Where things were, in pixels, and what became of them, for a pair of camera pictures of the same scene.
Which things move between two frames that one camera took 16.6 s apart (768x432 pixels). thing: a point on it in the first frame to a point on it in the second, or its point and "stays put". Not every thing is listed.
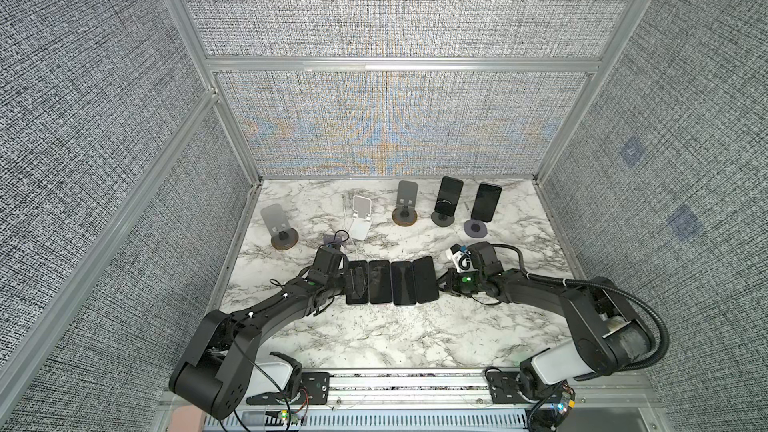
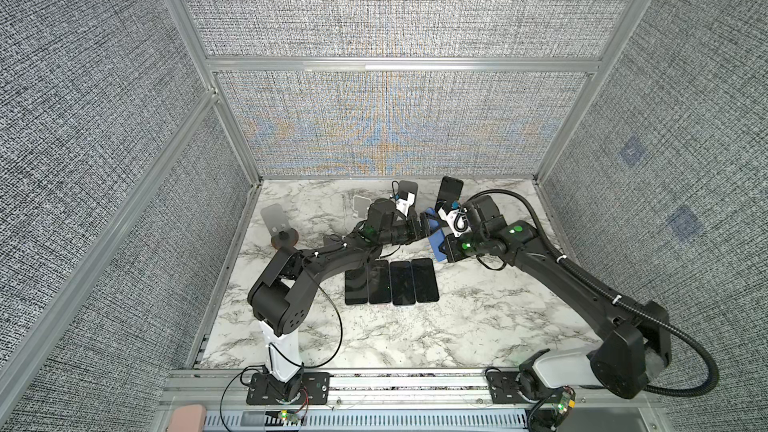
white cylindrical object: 461,258 to 457,220
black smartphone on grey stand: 448,195 stays put
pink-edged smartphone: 357,282 stays put
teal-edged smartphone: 380,282 stays put
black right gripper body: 463,283 to 472,243
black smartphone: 425,280 stays put
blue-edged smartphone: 403,283 stays put
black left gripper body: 337,285 to 401,233
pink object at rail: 187,418 stays put
